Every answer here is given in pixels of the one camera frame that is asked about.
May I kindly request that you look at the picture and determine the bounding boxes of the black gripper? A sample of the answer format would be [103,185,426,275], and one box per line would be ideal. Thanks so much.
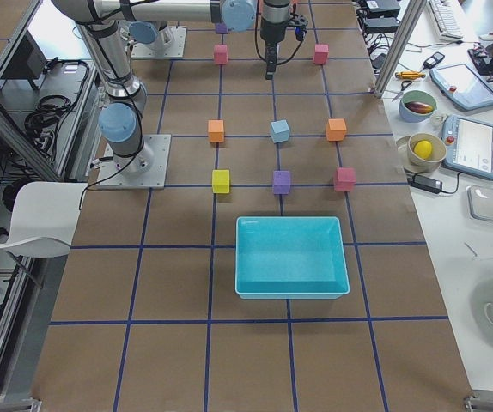
[260,0,290,80]

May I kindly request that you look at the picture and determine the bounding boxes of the light blue foam block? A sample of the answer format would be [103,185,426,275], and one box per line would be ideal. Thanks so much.
[270,119,290,144]

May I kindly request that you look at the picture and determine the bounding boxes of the orange block near arm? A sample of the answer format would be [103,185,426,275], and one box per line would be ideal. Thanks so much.
[207,119,225,143]

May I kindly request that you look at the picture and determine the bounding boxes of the pink block base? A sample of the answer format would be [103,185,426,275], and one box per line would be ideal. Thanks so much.
[213,44,228,65]

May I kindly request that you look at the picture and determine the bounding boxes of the pink block far left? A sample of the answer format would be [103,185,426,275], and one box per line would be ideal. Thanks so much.
[313,44,329,65]

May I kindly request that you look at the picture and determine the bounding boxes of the purple block far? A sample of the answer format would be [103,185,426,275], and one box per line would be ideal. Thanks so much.
[215,22,228,34]

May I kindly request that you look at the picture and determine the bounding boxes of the orange block far side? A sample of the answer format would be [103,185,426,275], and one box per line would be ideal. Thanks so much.
[326,118,347,142]

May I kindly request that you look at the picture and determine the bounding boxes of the purple foam block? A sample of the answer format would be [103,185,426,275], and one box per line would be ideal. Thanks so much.
[272,170,291,195]

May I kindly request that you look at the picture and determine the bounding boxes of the yellow foam block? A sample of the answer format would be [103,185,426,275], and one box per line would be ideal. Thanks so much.
[211,169,231,194]

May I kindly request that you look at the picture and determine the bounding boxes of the scissors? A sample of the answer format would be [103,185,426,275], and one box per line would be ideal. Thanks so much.
[393,79,413,101]

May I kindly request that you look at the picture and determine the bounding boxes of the pink block near tray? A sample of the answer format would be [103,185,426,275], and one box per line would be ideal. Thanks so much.
[333,167,356,191]

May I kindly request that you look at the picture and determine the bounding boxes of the green bowl with fruit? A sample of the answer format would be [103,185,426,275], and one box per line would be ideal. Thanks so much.
[399,90,437,123]

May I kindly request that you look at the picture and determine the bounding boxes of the yellow lemon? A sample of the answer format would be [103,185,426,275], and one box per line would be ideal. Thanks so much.
[412,140,433,160]

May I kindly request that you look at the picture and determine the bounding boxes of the white keyboard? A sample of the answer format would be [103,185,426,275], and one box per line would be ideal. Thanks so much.
[426,0,464,41]

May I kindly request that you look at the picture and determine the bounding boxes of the beige bowl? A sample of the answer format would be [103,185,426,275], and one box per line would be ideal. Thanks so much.
[406,133,447,172]

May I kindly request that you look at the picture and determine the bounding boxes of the teach pendant far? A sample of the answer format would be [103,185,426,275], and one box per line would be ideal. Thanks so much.
[429,64,493,111]

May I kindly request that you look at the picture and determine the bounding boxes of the teach pendant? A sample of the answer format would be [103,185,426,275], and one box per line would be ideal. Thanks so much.
[441,115,493,181]
[429,64,493,111]

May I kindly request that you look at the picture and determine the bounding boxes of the cyan plastic tray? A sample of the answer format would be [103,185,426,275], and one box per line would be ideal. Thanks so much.
[235,216,350,300]

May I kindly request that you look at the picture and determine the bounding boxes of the black power adapter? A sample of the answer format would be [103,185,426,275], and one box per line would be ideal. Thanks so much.
[409,173,442,194]

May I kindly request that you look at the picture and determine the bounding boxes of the teach pendant near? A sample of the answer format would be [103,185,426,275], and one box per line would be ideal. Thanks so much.
[441,115,493,181]

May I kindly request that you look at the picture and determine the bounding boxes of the white chair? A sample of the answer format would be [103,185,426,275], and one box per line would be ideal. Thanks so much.
[0,181,87,258]

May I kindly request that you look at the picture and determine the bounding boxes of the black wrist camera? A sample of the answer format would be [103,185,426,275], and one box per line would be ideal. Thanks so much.
[289,14,308,43]

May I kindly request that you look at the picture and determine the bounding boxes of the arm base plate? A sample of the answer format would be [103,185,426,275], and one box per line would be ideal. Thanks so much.
[129,22,187,60]
[97,134,172,190]

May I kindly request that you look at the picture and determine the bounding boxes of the yellow handled tool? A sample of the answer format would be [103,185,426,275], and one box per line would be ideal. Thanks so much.
[394,71,426,81]

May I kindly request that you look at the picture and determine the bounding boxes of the aluminium frame post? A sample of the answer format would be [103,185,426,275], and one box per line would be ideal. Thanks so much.
[374,0,426,98]

